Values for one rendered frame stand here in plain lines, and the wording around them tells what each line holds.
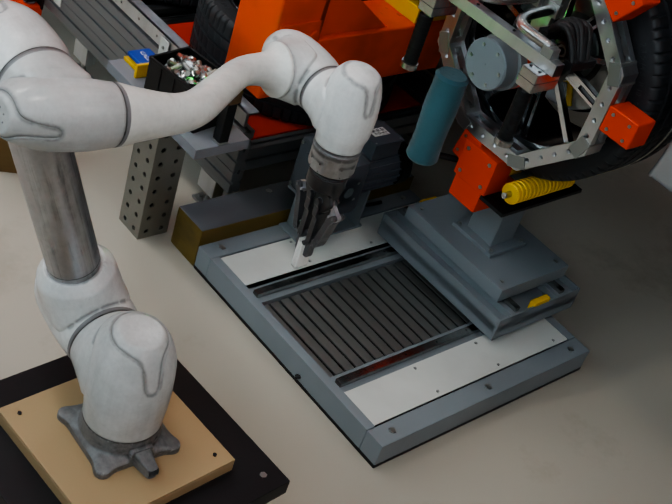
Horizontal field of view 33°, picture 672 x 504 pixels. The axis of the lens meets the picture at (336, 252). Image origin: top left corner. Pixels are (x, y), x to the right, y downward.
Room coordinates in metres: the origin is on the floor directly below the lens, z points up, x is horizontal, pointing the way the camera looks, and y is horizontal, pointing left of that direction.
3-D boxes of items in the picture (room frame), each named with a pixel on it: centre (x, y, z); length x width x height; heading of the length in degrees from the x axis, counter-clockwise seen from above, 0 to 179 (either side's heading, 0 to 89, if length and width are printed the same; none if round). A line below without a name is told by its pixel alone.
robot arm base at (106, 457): (1.47, 0.27, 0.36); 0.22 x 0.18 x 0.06; 49
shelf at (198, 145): (2.53, 0.53, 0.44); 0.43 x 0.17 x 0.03; 51
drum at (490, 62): (2.57, -0.25, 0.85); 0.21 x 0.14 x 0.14; 141
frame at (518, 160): (2.62, -0.30, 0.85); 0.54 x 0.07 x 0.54; 51
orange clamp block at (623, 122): (2.43, -0.55, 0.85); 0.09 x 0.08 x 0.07; 51
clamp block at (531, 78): (2.36, -0.30, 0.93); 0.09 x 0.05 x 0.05; 141
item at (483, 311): (2.76, -0.40, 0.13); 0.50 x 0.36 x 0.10; 51
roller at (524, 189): (2.63, -0.45, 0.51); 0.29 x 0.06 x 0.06; 141
